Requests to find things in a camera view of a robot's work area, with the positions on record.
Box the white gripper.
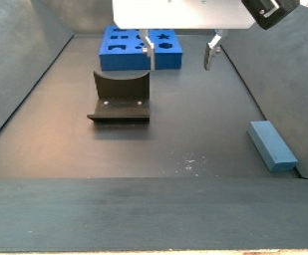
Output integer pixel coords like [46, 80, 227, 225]
[113, 0, 255, 70]

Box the light blue rectangular block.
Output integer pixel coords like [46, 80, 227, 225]
[248, 121, 299, 172]

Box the blue foam shape board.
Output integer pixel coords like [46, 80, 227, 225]
[100, 25, 183, 71]

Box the black curved fixture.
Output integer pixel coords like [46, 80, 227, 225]
[88, 72, 151, 123]

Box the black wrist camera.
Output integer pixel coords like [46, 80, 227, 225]
[242, 0, 300, 30]

